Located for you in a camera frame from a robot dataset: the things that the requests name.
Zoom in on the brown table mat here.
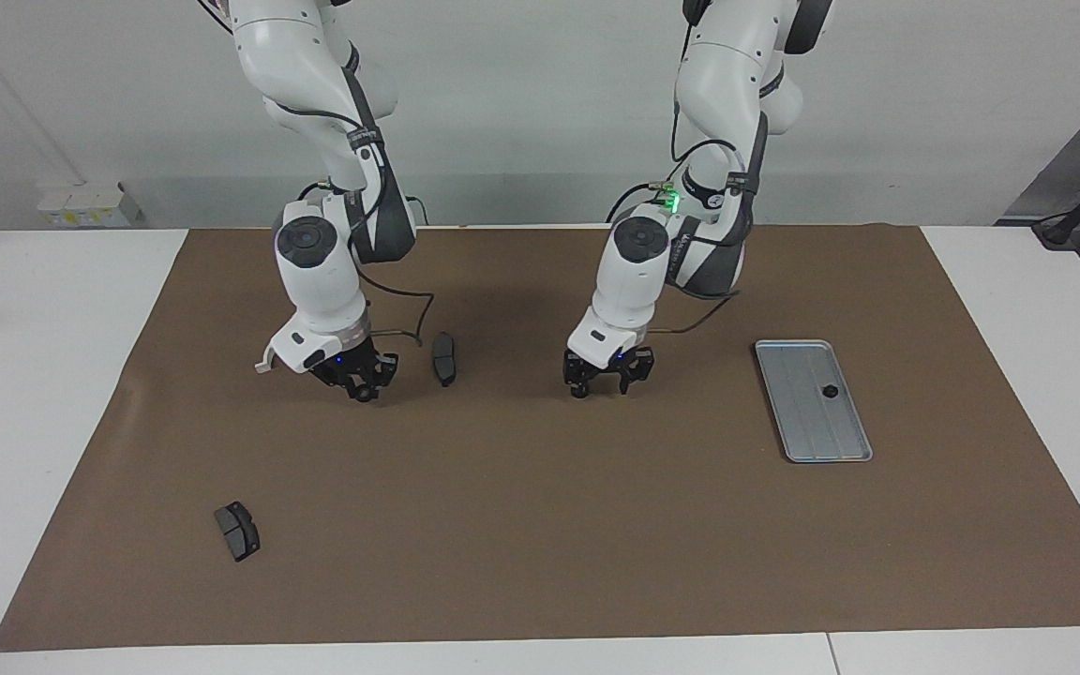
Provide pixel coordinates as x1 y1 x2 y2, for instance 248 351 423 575
0 223 1080 653

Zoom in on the dark grey brake pad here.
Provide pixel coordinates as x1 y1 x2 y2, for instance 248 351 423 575
431 332 458 387
214 501 262 563

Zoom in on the white power socket box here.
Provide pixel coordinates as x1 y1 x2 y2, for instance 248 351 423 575
37 181 143 229

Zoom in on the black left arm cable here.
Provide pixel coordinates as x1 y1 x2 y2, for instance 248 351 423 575
652 103 766 334

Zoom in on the silver metal tray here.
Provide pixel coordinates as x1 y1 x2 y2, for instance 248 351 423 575
754 339 874 464

